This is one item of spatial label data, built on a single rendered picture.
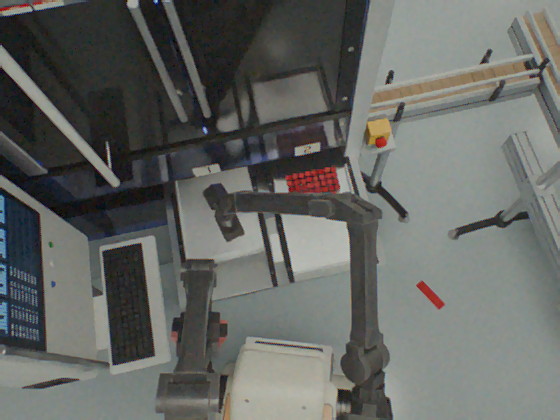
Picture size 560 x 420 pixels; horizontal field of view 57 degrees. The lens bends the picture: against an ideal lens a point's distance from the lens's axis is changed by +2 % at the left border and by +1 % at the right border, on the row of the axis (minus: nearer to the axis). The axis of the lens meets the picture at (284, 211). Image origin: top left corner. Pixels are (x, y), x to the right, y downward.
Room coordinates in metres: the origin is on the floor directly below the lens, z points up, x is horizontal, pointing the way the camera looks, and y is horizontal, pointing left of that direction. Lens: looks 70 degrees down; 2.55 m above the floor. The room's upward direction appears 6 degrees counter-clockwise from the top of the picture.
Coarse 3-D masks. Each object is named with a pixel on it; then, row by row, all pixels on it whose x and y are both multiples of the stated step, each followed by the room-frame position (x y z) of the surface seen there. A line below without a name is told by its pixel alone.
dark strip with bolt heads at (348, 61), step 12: (348, 0) 0.78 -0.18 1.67; (360, 0) 0.78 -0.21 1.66; (348, 12) 0.78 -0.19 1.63; (360, 12) 0.78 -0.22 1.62; (348, 24) 0.78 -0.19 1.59; (360, 24) 0.78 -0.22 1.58; (348, 36) 0.78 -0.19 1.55; (360, 36) 0.78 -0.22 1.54; (348, 48) 0.78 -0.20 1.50; (348, 60) 0.78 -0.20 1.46; (348, 72) 0.78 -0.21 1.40; (348, 84) 0.78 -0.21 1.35; (348, 96) 0.78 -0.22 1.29; (336, 108) 0.78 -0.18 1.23; (348, 108) 0.78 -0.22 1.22
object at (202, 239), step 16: (208, 176) 0.77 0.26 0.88; (224, 176) 0.76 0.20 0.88; (240, 176) 0.76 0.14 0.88; (176, 192) 0.71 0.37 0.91; (192, 192) 0.72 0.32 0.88; (192, 208) 0.66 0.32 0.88; (208, 208) 0.65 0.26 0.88; (192, 224) 0.60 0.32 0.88; (208, 224) 0.59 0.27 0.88; (256, 224) 0.57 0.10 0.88; (192, 240) 0.54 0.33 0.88; (208, 240) 0.53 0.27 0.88; (224, 240) 0.53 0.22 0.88; (240, 240) 0.52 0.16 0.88; (256, 240) 0.51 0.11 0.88; (192, 256) 0.48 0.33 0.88; (208, 256) 0.47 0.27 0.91
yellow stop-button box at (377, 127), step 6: (384, 114) 0.86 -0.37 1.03; (372, 120) 0.84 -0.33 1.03; (378, 120) 0.84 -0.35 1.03; (384, 120) 0.83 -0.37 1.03; (366, 126) 0.83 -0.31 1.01; (372, 126) 0.82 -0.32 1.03; (378, 126) 0.81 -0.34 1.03; (384, 126) 0.81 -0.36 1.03; (366, 132) 0.82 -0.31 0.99; (372, 132) 0.79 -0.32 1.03; (378, 132) 0.79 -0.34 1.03; (384, 132) 0.79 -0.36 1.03; (390, 132) 0.79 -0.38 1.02; (372, 138) 0.78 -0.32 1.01; (378, 138) 0.78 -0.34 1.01
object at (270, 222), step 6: (270, 222) 0.56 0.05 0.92; (270, 228) 0.54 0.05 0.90; (276, 228) 0.54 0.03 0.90; (270, 234) 0.53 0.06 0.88; (276, 234) 0.53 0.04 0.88; (270, 240) 0.51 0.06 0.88; (276, 240) 0.50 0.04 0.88; (276, 246) 0.48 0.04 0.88; (276, 252) 0.46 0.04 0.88; (276, 258) 0.44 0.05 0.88; (282, 258) 0.44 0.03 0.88
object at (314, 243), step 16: (304, 176) 0.73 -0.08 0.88; (352, 192) 0.64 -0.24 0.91; (288, 224) 0.56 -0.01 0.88; (304, 224) 0.55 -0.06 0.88; (320, 224) 0.54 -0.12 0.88; (336, 224) 0.54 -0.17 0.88; (288, 240) 0.50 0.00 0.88; (304, 240) 0.49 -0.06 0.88; (320, 240) 0.49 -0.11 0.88; (336, 240) 0.48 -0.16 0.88; (304, 256) 0.44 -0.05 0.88; (320, 256) 0.43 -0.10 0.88; (336, 256) 0.43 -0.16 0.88
